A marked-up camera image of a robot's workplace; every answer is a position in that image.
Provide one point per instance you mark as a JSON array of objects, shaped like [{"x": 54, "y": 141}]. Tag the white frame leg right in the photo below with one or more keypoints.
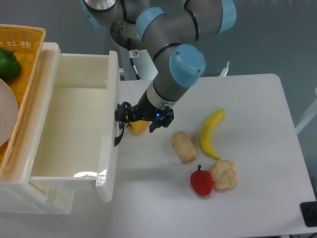
[{"x": 306, "y": 117}]

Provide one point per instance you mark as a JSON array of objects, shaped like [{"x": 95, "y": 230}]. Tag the red bell pepper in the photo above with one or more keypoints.
[{"x": 201, "y": 181}]

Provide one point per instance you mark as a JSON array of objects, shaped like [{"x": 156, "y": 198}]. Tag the white plastic drawer cabinet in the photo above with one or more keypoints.
[{"x": 15, "y": 188}]

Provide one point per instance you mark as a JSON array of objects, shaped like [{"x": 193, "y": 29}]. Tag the black top drawer handle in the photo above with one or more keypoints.
[{"x": 118, "y": 139}]

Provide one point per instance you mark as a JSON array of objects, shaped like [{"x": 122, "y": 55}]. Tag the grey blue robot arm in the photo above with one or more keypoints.
[{"x": 169, "y": 42}]

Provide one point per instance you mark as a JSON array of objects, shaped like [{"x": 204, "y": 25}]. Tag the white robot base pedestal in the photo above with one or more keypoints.
[{"x": 136, "y": 62}]

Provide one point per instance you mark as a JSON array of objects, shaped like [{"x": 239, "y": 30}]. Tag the yellow bell pepper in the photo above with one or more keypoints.
[{"x": 137, "y": 127}]

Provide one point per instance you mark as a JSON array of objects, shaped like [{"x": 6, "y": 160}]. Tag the yellow banana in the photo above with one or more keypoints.
[{"x": 206, "y": 132}]

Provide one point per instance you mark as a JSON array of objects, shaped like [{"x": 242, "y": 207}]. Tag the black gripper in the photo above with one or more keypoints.
[{"x": 144, "y": 110}]

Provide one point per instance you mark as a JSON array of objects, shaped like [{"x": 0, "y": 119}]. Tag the oblong bread roll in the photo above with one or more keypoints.
[{"x": 184, "y": 146}]

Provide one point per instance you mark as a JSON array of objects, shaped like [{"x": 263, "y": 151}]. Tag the orange woven basket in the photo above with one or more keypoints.
[{"x": 26, "y": 42}]

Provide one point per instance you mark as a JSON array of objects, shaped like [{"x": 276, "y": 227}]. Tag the green bell pepper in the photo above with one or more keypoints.
[{"x": 10, "y": 67}]

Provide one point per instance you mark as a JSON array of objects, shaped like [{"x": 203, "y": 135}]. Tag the black device at table edge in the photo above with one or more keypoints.
[{"x": 309, "y": 213}]

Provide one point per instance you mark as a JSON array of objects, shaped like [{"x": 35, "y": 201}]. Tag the round knotted bread bun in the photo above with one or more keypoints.
[{"x": 223, "y": 174}]

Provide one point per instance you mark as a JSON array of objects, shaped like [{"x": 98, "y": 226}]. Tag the white round plate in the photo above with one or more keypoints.
[{"x": 8, "y": 112}]

